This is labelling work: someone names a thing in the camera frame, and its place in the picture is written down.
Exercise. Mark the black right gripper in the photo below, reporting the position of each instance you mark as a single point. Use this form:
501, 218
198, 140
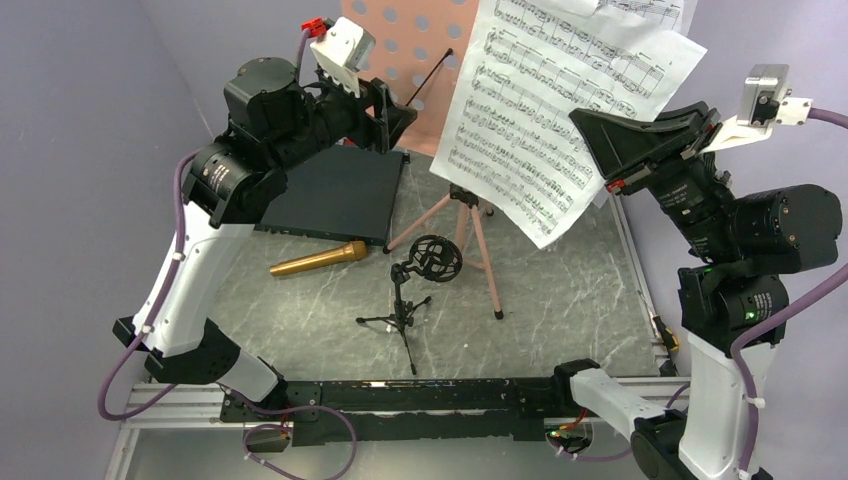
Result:
618, 143

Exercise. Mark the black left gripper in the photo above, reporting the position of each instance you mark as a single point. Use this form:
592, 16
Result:
389, 121

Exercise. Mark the pink perforated music stand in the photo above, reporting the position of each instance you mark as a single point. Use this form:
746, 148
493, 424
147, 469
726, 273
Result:
420, 46

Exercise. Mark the printed sheet music page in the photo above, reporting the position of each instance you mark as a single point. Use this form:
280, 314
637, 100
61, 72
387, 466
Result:
508, 136

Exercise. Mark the gold microphone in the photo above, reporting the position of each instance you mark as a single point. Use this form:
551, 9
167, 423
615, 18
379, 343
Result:
349, 252

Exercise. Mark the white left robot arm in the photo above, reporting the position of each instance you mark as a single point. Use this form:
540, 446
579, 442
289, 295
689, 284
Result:
222, 191

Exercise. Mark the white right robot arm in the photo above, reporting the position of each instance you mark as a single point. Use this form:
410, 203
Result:
734, 306

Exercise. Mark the black flat equipment box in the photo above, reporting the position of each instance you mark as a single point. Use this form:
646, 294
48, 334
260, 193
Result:
342, 194

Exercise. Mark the yellow black tool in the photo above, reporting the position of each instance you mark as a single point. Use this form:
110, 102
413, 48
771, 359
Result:
665, 334

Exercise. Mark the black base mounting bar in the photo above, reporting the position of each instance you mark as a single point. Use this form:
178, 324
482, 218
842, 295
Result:
335, 426

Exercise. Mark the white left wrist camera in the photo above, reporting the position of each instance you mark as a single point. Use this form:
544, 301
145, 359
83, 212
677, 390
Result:
340, 48

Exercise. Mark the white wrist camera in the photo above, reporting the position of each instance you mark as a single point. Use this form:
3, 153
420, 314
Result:
340, 48
767, 102

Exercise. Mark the aluminium rail right edge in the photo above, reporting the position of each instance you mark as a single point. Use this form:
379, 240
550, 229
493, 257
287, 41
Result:
636, 265

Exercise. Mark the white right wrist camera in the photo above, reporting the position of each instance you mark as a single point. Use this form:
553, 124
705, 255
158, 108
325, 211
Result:
767, 102

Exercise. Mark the aluminium front rail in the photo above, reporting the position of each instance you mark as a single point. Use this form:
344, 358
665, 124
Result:
191, 406

